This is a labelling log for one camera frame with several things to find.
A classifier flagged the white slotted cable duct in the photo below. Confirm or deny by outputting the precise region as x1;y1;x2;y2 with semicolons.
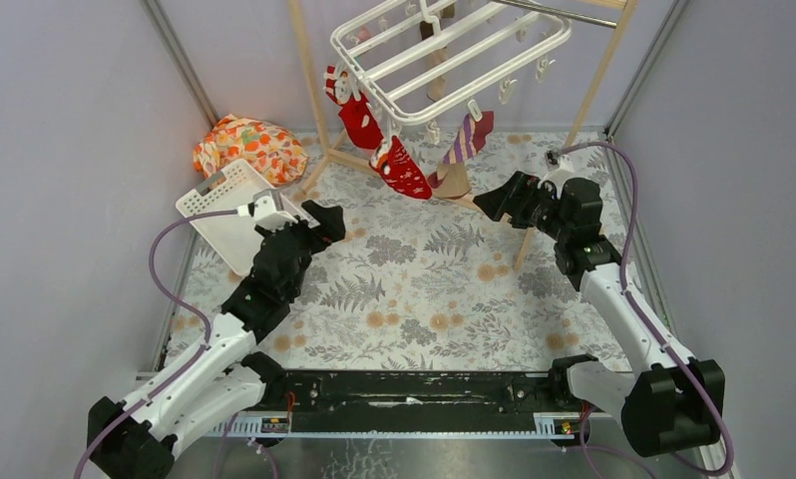
228;412;578;440

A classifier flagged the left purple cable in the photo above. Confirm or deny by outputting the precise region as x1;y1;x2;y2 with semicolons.
72;208;254;479

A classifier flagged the red patterned sock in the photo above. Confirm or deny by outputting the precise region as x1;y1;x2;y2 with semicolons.
369;136;433;200

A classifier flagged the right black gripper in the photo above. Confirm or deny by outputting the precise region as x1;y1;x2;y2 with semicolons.
473;171;571;242

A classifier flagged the floral patterned mat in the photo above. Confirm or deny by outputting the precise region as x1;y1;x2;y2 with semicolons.
163;129;667;373

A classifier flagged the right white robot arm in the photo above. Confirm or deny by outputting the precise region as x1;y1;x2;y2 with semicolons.
473;172;725;457

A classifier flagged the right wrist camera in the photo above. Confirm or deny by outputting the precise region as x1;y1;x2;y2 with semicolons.
543;150;576;194

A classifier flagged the red santa sock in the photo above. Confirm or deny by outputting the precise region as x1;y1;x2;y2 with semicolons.
323;65;383;151

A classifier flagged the orange floral cloth bundle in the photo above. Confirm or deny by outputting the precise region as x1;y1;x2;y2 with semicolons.
193;115;309;187

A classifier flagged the brown beige sock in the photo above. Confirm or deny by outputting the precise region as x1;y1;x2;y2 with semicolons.
419;4;456;102

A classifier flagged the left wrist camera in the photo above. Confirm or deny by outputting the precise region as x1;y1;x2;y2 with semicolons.
235;189;299;234

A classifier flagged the purple cable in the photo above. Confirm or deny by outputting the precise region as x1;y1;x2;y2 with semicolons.
550;140;736;479
72;208;254;479

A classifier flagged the metal hanging rod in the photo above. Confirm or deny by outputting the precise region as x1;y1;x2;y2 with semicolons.
492;0;618;29

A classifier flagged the wooden drying rack frame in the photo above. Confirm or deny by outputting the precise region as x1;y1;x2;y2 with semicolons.
287;0;640;272

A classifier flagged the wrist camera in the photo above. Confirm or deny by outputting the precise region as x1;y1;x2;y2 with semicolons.
543;150;576;194
235;189;299;234

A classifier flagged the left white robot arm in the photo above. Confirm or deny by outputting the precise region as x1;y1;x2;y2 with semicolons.
74;199;346;478

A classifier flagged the white plastic basket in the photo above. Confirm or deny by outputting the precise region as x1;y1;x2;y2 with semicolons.
175;159;305;276

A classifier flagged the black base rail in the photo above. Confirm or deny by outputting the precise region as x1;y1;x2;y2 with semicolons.
243;369;583;420

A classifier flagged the white clip sock hanger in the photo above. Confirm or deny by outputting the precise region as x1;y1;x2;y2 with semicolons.
330;1;574;139

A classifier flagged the pink brown sock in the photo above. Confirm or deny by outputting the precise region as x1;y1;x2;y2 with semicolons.
427;111;495;199

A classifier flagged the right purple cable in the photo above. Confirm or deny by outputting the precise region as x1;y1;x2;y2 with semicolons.
550;140;736;479

